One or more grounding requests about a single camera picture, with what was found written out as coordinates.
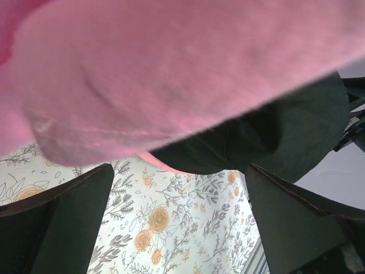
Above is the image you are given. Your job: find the black bucket hat beige brim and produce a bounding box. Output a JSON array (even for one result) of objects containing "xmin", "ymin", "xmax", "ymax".
[{"xmin": 152, "ymin": 73, "xmax": 349, "ymax": 183}]

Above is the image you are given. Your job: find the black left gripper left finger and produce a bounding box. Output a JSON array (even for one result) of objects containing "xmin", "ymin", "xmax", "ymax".
[{"xmin": 1, "ymin": 164, "xmax": 114, "ymax": 274}]

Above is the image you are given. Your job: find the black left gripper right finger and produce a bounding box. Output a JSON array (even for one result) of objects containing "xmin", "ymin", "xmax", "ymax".
[{"xmin": 245, "ymin": 165, "xmax": 364, "ymax": 273}]

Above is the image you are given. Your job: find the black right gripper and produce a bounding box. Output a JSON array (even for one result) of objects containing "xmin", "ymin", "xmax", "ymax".
[{"xmin": 333, "ymin": 77, "xmax": 364, "ymax": 151}]

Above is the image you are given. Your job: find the pink t-shirt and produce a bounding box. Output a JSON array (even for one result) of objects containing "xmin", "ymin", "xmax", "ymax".
[{"xmin": 1, "ymin": 1, "xmax": 364, "ymax": 166}]

